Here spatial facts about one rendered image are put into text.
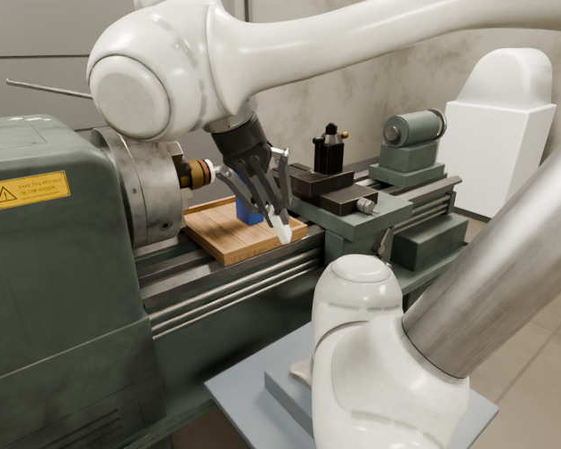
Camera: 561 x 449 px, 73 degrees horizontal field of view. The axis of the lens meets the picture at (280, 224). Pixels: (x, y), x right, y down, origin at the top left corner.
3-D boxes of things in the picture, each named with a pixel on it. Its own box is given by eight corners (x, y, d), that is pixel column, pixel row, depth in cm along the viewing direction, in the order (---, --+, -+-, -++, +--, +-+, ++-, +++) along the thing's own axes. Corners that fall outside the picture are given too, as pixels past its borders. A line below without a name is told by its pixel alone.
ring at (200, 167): (181, 166, 101) (212, 159, 106) (166, 158, 108) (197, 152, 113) (184, 199, 105) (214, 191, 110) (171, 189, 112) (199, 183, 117)
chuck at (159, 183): (156, 263, 92) (130, 130, 81) (119, 229, 116) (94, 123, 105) (191, 252, 97) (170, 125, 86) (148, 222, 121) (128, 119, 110)
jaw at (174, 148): (151, 184, 99) (158, 156, 89) (144, 169, 100) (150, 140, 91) (191, 176, 105) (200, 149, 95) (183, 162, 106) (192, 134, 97)
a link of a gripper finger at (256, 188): (242, 161, 59) (233, 163, 59) (267, 217, 65) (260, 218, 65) (247, 149, 62) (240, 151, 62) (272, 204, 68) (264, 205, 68)
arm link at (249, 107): (234, 86, 49) (253, 128, 52) (251, 63, 55) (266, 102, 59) (175, 106, 52) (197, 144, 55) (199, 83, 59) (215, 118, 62)
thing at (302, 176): (310, 197, 123) (310, 182, 121) (289, 188, 130) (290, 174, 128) (353, 183, 134) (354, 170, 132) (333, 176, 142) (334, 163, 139)
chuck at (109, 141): (142, 268, 90) (113, 133, 79) (107, 232, 114) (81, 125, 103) (156, 263, 92) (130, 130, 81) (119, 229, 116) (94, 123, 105)
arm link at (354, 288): (385, 330, 83) (398, 241, 73) (402, 402, 66) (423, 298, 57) (310, 327, 84) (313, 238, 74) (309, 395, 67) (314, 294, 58)
